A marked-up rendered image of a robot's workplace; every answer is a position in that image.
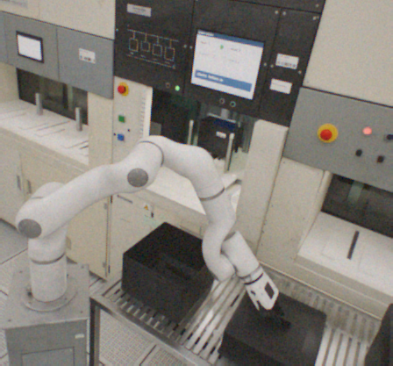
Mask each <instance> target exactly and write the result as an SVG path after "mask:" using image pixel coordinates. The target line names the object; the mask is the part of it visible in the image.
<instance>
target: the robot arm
mask: <svg viewBox="0 0 393 366"><path fill-rule="evenodd" d="M161 167H166V168H168V169H171V170H172V171H173V172H175V173H176V174H177V175H179V176H184V177H187V178H189V180H190V181H191V183H192V185H193V187H194V189H195V193H196V196H197V198H198V200H199V202H200V203H201V206H202V207H203V209H204V212H205V214H206V216H207V218H208V220H209V225H208V227H207V229H206V231H205V233H204V237H203V243H202V252H203V257H204V261H205V263H206V266H207V268H208V270H209V271H210V273H211V275H212V276H213V277H214V278H215V279H216V280H218V281H219V282H223V281H225V280H226V279H228V278H229V277H230V276H231V275H232V274H233V273H235V274H237V276H238V277H239V280H240V281H241V282H242V283H244V284H245V286H246V288H247V292H248V294H249V296H250V298H251V299H252V300H253V302H254V304H255V306H256V307H257V309H258V310H259V311H260V315H261V317H264V316H265V317H268V318H269V319H270V321H271V322H272V324H273V326H279V325H281V324H282V322H281V321H280V319H279V318H278V316H277V314H276V313H274V311H273V309H274V310H275V312H277V313H279V314H281V315H285V314H286V312H285V311H284V310H283V308H282V306H281V304H280V300H279V299H278V290H277V289H276V287H275V285H274V283H273V282H272V280H271V279H270V278H269V276H268V275H267V274H266V273H265V272H264V271H263V268H262V267H261V265H260V264H259V262H258V261H257V259H256V257H255V256H254V254H253V252H252V250H251V249H250V247H249V246H248V245H247V243H246V241H245V240H244V238H243V236H242V235H241V234H240V233H239V232H237V231H236V232H232V233H229V231H230V230H231V229H232V227H233V225H234V224H235V222H236V214H235V211H234V209H233V207H232V204H231V201H230V199H229V197H228V195H227V192H226V190H225V186H224V184H223V180H222V177H221V175H220V174H219V172H218V168H217V166H216V164H215V162H214V160H213V159H212V157H211V155H210V154H209V152H208V151H206V150H205V149H203V148H200V147H193V146H187V145H182V144H178V143H175V142H173V141H171V140H168V139H166V138H165V137H162V136H146V137H144V138H141V139H140V140H138V141H137V142H136V145H135V146H134V147H133V149H132V151H131V153H130V154H129V155H128V156H127V157H126V158H124V160H123V161H120V162H118V163H115V164H110V165H101V166H99V167H96V168H94V169H92V170H90V171H88V172H86V173H84V174H83V175H81V176H78V177H76V178H74V179H73V180H71V181H70V182H68V183H66V184H63V183H59V182H49V183H45V184H43V185H42V186H40V187H39V188H38V189H37V190H36V191H35V192H34V193H33V194H32V196H31V197H30V198H29V199H28V200H27V201H26V202H25V204H24V205H23V206H22V207H21V208H20V210H19V211H18V213H17V216H16V219H15V224H16V228H17V230H18V231H19V233H20V234H22V235H23V236H25V237H26V238H28V239H29V241H28V255H29V265H30V274H31V279H30V280H29V281H28V282H27V283H26V284H25V286H24V288H23V290H22V295H21V301H22V303H23V304H24V306H25V307H27V308H28V309H30V310H32V311H35V312H52V311H55V310H58V309H61V308H62V307H63V306H65V305H67V304H68V303H69V302H70V301H71V300H72V299H73V298H74V296H75V294H76V283H75V279H74V278H73V277H72V276H71V275H69V274H68V273H67V256H66V237H67V233H68V227H69V222H70V220H71V219H72V218H73V217H75V216H76V215H77V214H78V213H80V212H82V211H83V210H84V209H86V208H89V207H91V206H92V205H94V204H96V203H97V202H99V201H101V200H103V199H105V198H107V197H109V196H112V195H115V194H118V193H136V192H138V191H141V190H144V189H145V188H146V187H148V186H149V185H150V184H152V183H153V182H154V180H155V178H156V177H157V175H158V174H159V171H160V168H161ZM220 250H222V254H220ZM272 307H273V309H272ZM268 309H269V310H270V312H268V311H267V310H268Z"/></svg>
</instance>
